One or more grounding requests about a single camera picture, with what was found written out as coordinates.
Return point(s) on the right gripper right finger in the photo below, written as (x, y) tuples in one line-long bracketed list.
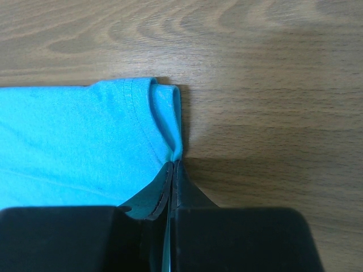
[(206, 237)]

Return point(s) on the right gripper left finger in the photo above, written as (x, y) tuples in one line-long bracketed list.
[(129, 237)]

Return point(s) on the turquoise t shirt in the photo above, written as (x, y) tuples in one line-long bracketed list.
[(94, 145)]

